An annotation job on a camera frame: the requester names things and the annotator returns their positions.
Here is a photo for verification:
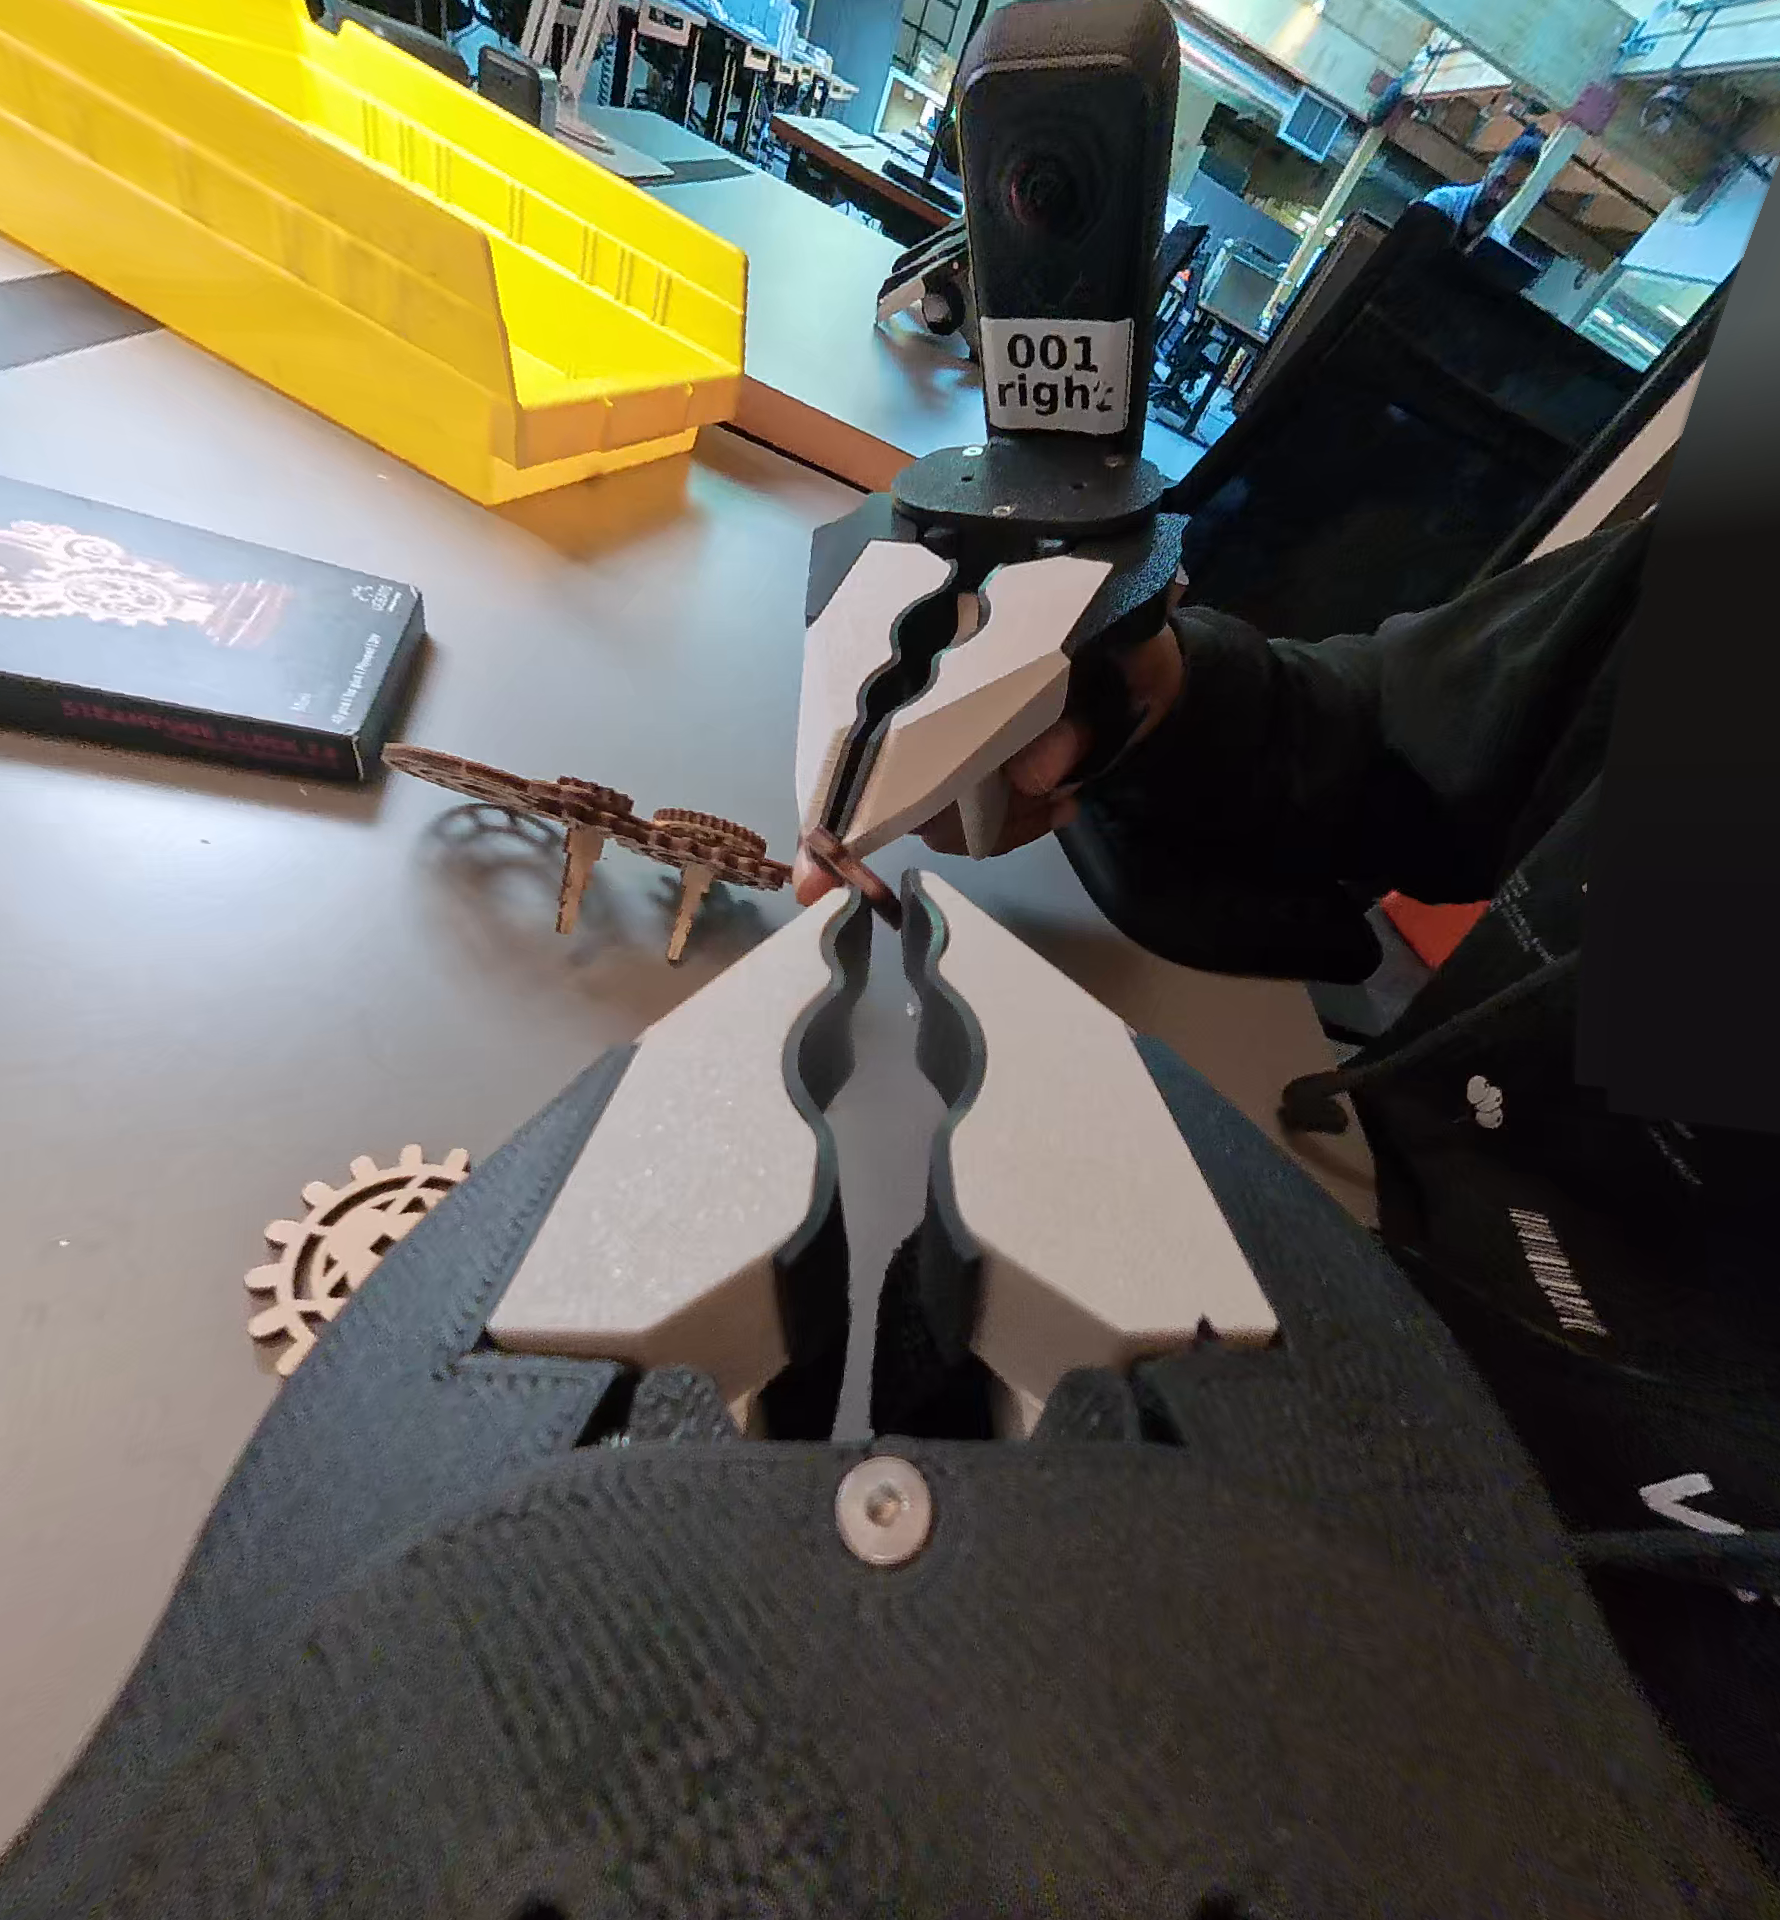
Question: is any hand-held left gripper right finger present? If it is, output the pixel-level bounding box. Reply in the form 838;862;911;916
899;873;1280;1431

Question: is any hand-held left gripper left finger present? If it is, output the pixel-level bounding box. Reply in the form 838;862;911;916
486;879;874;1431

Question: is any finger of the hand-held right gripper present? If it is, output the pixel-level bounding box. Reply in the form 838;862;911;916
845;561;1121;866
796;535;964;849

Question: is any small square wooden piece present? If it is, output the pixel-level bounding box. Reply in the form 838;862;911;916
802;828;910;931

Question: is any wooden gear assembly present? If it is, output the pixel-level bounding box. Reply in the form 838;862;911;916
381;740;796;961

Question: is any wooden gear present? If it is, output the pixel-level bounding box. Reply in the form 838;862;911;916
245;1142;472;1379

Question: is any yellow plastic bin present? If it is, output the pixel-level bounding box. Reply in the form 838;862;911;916
0;0;749;507

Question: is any person's right forearm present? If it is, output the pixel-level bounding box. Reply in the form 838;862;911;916
1068;528;1656;987

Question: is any grey desk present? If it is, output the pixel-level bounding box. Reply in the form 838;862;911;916
0;105;1379;1804

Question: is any person's right hand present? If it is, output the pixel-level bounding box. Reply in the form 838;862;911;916
1001;618;1191;862

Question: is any orange plastic piece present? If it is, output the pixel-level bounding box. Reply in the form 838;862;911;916
1379;892;1491;970

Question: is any black monitor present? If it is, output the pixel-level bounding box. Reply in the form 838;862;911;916
1178;203;1644;640

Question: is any person's dark sweater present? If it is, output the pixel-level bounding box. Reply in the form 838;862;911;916
1280;843;1780;1920

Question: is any black and white printed sign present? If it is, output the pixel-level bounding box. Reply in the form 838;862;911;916
1475;359;1711;586

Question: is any black puzzle box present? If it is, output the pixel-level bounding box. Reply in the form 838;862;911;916
0;457;425;786

